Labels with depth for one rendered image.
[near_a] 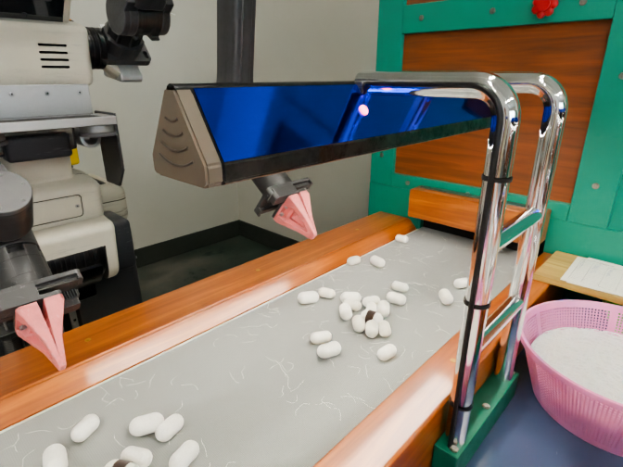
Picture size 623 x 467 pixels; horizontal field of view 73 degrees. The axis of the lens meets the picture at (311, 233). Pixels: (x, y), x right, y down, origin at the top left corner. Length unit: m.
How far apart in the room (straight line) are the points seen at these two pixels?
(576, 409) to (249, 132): 0.52
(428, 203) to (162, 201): 2.03
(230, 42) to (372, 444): 0.61
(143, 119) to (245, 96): 2.32
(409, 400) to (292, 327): 0.24
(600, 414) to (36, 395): 0.68
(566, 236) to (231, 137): 0.80
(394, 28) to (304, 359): 0.81
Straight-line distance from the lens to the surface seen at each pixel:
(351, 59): 2.24
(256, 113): 0.36
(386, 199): 1.17
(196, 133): 0.32
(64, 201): 1.07
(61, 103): 1.03
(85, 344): 0.68
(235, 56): 0.75
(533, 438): 0.67
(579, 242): 1.00
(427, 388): 0.56
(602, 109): 0.96
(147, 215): 2.76
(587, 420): 0.66
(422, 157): 1.10
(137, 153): 2.67
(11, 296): 0.56
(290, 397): 0.56
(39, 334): 0.56
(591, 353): 0.76
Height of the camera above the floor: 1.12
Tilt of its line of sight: 21 degrees down
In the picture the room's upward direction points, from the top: straight up
